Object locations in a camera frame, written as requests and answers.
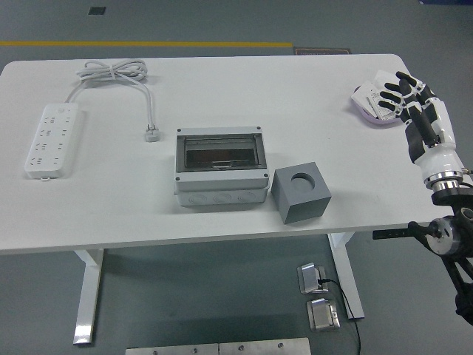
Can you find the open silver floor socket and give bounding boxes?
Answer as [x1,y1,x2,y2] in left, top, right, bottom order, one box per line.
[297,262,328,295]
[306,297,341,332]

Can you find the grey block with round hole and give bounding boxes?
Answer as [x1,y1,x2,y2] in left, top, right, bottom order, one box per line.
[270,160,332,225]

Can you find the clear plastic packet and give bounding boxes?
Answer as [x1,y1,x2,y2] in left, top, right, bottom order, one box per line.
[372,70,401,92]

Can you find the dark floor sign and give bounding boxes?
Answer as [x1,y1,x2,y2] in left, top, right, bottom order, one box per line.
[293,47,351,57]

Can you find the white power strip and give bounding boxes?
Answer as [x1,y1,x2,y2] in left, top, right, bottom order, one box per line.
[24,102,81,182]

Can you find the purple shallow tray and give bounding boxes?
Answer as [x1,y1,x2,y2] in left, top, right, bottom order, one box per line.
[350,85,407,129]

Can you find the white table leg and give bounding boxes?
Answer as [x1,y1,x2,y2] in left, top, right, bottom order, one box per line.
[72,248,105,345]
[327,232,365,320]

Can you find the plain white packet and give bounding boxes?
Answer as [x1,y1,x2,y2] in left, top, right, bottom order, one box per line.
[351,81,375,109]

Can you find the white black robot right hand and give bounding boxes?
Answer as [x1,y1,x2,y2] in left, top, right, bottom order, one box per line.
[378,70,465,182]

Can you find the white power cord with plug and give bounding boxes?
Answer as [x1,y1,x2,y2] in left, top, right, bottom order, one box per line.
[65,60,163,143]

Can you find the grey metal plate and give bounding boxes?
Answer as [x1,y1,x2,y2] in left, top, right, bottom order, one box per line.
[218,337,311,355]
[124,342,220,355]

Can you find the black floor cable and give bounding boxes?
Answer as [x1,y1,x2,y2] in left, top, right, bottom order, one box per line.
[316,277,361,355]

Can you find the white printed packet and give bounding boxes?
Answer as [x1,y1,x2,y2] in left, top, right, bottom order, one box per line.
[367,90,400,121]

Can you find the grey junction box with lid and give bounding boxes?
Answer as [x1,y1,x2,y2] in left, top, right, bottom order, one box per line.
[173,126,270,208]

